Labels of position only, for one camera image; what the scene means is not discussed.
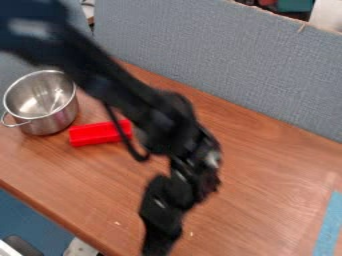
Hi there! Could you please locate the shiny metal pot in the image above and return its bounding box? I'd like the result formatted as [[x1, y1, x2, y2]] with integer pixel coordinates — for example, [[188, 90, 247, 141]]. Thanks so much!
[[0, 70, 78, 136]]

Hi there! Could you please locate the grey fabric partition panel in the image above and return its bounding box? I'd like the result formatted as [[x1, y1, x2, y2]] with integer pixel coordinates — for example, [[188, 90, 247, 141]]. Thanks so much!
[[94, 0, 342, 143]]

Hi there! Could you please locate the red rectangular block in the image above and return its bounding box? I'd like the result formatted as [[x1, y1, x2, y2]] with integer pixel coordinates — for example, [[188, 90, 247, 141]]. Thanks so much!
[[68, 122, 121, 147]]

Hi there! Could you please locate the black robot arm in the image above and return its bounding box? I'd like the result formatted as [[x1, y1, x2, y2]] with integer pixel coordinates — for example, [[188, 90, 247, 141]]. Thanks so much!
[[0, 0, 221, 256]]

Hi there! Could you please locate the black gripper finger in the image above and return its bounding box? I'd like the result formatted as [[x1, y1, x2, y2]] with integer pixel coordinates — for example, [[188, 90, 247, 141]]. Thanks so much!
[[141, 227, 181, 256]]

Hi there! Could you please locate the blue tape strip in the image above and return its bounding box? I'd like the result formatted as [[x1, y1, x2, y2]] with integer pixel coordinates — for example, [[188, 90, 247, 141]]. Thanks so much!
[[312, 192, 342, 256]]

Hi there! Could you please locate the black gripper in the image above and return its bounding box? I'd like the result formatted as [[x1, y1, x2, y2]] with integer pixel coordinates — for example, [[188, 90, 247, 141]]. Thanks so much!
[[138, 127, 221, 234]]

